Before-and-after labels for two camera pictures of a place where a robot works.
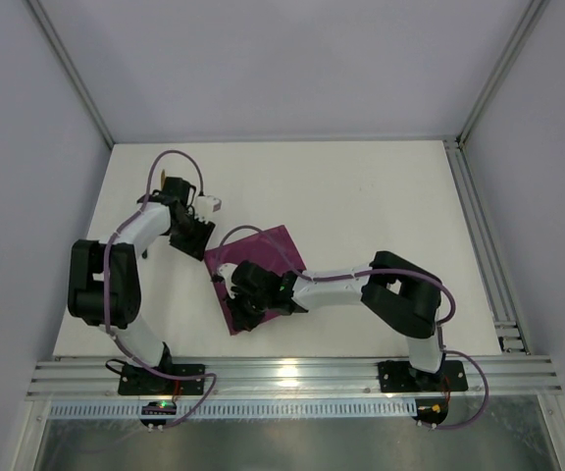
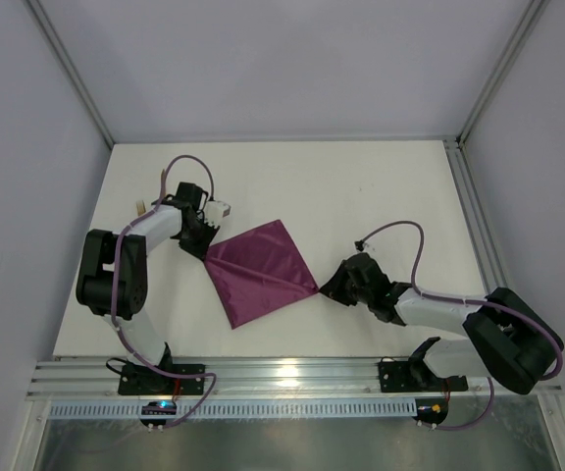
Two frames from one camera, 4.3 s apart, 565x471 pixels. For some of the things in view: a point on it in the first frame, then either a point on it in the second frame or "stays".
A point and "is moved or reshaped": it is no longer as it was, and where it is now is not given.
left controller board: x=158 y=407 stays
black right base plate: x=399 y=376 stays
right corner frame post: x=502 y=71 stays
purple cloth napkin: x=267 y=319 is moved or reshaped
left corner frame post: x=38 y=13 stays
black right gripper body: x=245 y=300 to x=342 y=284
